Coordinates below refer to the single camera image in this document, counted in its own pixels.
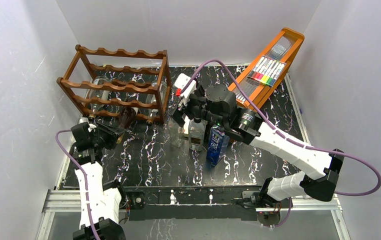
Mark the clear lower bottle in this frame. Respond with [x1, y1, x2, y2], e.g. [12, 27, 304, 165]
[145, 82, 168, 127]

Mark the pack of coloured markers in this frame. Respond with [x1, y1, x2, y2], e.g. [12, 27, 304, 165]
[247, 55, 286, 87]

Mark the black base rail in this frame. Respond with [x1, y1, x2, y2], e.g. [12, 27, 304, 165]
[118, 185, 291, 222]

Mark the clear shelf bottle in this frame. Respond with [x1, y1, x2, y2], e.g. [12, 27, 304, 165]
[168, 117, 185, 148]

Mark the blue bottle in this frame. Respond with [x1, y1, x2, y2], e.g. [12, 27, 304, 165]
[206, 125, 230, 166]

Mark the orange wooden display rack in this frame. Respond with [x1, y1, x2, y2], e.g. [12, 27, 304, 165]
[228, 27, 305, 109]

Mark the clear whisky bottle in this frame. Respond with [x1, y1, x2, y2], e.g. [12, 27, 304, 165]
[188, 119, 207, 152]

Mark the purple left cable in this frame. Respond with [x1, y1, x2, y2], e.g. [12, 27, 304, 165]
[55, 129, 104, 240]

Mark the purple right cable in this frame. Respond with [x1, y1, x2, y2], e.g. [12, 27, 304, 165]
[180, 59, 381, 197]

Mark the gold capped bottle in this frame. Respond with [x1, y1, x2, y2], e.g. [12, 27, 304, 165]
[116, 106, 139, 144]

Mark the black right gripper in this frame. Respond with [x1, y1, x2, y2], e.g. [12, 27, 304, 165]
[165, 86, 226, 129]

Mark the white red small box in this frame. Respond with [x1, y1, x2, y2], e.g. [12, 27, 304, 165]
[182, 117, 190, 138]

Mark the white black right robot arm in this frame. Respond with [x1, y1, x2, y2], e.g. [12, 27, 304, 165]
[172, 84, 343, 207]

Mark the purple cable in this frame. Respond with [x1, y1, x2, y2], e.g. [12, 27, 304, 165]
[55, 129, 104, 240]
[180, 59, 381, 197]

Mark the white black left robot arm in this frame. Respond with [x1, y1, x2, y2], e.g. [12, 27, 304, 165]
[70, 121, 128, 240]

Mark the brown wooden wine rack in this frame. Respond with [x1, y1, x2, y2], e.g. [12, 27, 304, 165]
[56, 44, 172, 124]

